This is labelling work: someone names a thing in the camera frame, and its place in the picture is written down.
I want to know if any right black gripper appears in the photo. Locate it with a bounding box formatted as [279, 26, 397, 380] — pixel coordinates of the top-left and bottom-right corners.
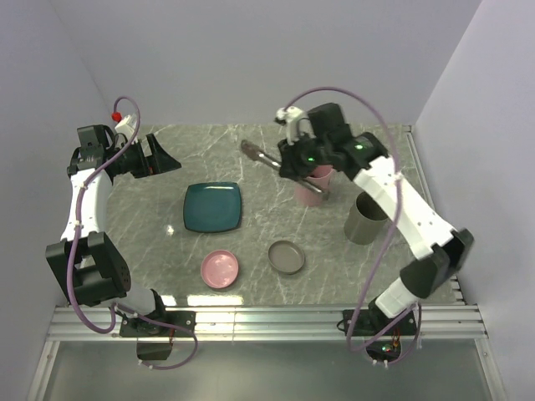
[277, 129, 331, 182]

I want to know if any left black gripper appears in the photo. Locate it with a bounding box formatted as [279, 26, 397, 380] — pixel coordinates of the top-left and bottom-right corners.
[108, 134, 181, 179]

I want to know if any pink cylindrical container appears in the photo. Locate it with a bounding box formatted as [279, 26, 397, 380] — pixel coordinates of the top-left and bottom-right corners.
[294, 165, 334, 206]

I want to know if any teal square plate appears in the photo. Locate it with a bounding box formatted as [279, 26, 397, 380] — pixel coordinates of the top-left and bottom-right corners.
[183, 181, 242, 234]

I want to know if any grey cylindrical container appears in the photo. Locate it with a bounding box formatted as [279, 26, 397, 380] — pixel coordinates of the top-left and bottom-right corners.
[344, 192, 389, 245]

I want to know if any pink round lid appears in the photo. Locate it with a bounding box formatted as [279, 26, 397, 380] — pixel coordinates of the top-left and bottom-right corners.
[201, 250, 239, 289]

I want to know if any grey round lid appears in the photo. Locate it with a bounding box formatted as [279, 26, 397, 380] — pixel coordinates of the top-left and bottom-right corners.
[267, 240, 306, 275]

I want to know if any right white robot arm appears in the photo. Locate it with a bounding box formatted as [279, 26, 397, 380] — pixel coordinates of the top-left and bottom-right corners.
[275, 103, 474, 334]

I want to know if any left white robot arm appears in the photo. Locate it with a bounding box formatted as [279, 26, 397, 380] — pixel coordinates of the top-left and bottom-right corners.
[45, 124, 181, 336]

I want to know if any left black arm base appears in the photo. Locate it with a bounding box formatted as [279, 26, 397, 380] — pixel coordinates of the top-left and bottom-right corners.
[119, 311, 196, 362]

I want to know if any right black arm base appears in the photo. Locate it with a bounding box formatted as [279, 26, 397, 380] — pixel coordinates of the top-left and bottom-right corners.
[352, 307, 421, 368]

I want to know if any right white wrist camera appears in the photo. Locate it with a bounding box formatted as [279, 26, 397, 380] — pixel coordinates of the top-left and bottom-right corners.
[275, 106, 308, 145]

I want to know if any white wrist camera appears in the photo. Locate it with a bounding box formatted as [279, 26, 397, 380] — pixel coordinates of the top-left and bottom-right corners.
[275, 106, 308, 145]
[111, 111, 139, 140]

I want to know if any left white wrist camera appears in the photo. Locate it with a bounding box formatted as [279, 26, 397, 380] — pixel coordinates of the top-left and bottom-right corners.
[111, 111, 139, 140]

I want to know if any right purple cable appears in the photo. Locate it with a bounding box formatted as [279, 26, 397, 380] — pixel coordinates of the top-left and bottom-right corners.
[285, 86, 421, 368]

